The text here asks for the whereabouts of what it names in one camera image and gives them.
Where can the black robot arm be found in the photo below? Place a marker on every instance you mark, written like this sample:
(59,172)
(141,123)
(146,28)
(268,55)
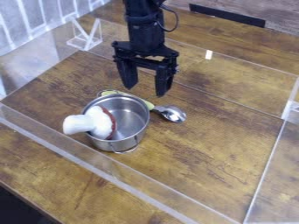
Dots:
(145,50)

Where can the silver metal pot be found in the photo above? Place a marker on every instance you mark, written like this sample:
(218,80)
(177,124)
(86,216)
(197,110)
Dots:
(132,114)

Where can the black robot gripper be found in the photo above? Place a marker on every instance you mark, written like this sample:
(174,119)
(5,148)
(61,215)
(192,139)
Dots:
(130,59)

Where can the clear acrylic enclosure wall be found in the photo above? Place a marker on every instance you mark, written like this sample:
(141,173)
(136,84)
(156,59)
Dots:
(224,168)

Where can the green handled metal spoon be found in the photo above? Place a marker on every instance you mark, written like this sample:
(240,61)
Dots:
(169,111)

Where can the clear acrylic triangle bracket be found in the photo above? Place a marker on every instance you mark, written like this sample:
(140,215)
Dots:
(86,40)

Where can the white red plush mushroom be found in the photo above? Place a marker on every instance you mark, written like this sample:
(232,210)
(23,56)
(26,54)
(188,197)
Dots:
(96,121)

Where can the black bar on table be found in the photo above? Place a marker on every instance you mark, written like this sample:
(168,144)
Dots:
(248,20)

